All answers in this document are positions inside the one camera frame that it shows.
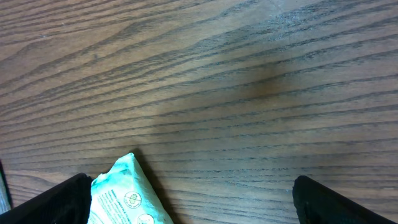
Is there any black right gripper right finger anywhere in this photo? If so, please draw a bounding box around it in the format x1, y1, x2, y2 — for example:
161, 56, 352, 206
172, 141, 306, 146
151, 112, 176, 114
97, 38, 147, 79
292, 175, 396, 224

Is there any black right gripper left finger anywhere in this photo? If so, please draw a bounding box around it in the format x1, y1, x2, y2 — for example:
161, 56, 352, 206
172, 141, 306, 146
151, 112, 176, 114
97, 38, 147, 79
1, 173, 93, 224

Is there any teal white box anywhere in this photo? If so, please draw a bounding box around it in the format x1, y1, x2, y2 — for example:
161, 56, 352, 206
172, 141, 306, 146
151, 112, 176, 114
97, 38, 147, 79
88, 153, 173, 224

